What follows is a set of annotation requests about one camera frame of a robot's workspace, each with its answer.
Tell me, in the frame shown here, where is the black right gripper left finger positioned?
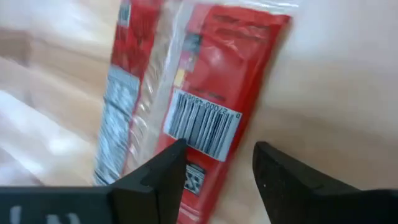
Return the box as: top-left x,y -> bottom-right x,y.
110,138 -> 188,224

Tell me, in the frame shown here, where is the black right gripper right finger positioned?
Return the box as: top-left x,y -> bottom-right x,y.
252,141 -> 398,224

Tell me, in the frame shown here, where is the red popcorn bag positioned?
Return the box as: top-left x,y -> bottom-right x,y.
93,0 -> 293,224

